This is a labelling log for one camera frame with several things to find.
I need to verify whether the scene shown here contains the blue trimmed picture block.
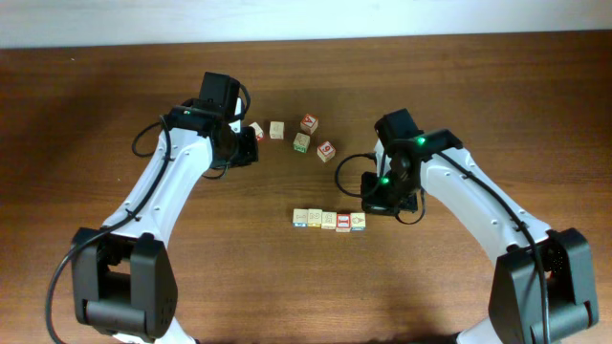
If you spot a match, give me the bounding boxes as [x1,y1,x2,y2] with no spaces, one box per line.
[350,212,366,231]

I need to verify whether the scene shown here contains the red letter I block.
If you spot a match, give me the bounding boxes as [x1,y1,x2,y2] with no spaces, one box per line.
[336,214,352,232]

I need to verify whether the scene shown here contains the wooden number 3 block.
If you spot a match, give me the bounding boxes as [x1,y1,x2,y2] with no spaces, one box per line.
[321,211,337,230]

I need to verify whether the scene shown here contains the red number 6 block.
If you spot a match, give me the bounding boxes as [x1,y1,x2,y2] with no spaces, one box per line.
[317,140,337,162]

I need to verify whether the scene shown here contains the yellow number 2 block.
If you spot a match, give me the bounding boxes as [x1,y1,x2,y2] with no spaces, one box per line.
[307,208,322,227]

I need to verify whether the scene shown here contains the wooden letter X block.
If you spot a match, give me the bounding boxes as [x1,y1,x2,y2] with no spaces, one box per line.
[293,208,308,227]

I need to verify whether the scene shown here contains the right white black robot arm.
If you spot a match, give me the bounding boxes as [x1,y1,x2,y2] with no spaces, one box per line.
[361,109,600,343]

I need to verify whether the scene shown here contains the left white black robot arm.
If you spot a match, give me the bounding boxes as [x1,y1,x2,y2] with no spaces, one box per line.
[61,72,258,343]

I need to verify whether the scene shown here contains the wooden block red side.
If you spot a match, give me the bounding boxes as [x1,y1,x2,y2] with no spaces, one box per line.
[250,122,265,140]

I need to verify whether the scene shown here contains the plain wooden block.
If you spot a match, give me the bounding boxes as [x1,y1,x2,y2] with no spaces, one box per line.
[269,121,285,140]

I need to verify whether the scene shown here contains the green trimmed wooden block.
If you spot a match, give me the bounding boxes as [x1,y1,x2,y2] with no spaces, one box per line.
[293,133,311,153]

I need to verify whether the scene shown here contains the red letter A block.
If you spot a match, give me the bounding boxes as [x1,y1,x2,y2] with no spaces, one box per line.
[300,114,319,135]

